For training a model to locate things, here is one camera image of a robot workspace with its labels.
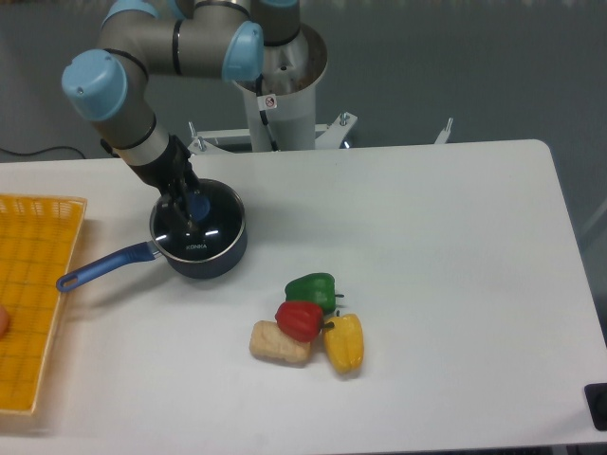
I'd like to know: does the black floor cable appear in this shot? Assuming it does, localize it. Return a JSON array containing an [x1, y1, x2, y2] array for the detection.
[[0, 145, 87, 159]]

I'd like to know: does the white base frame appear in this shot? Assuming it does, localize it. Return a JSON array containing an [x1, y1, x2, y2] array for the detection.
[[186, 111, 454, 156]]

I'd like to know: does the orange round object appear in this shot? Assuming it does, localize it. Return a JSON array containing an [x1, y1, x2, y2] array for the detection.
[[0, 305, 10, 337]]

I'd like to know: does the black table-edge device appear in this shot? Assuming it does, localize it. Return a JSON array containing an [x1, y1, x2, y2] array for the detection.
[[584, 383, 607, 431]]

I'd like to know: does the green bell pepper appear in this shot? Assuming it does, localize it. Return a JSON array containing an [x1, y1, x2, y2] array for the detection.
[[285, 272, 343, 315]]

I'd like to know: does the glass lid blue knob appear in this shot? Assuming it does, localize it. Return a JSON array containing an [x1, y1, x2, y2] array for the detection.
[[150, 178, 247, 269]]

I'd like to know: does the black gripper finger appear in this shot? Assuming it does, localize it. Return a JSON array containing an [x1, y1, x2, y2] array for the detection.
[[160, 187, 188, 228], [178, 177, 202, 230]]

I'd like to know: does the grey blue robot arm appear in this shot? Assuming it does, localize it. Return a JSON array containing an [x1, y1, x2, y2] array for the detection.
[[62, 1, 300, 230]]

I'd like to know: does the yellow bell pepper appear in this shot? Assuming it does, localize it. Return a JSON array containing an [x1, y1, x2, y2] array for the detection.
[[322, 312, 364, 374]]

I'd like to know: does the dark saucepan blue handle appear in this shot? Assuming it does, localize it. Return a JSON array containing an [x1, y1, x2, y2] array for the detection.
[[56, 178, 248, 292]]

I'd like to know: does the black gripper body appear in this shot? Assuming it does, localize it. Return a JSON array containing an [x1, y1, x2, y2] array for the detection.
[[125, 135, 194, 194]]

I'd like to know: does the black pedestal cable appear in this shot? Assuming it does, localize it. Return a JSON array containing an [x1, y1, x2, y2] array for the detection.
[[255, 75, 280, 152]]

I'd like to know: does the red bell pepper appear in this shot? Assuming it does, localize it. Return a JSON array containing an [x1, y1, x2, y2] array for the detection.
[[275, 300, 335, 343]]

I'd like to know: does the yellow woven basket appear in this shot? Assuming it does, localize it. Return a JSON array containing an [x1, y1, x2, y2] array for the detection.
[[1, 193, 87, 415]]

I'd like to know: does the beige bread piece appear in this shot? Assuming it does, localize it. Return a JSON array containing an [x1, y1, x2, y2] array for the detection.
[[248, 320, 311, 364]]

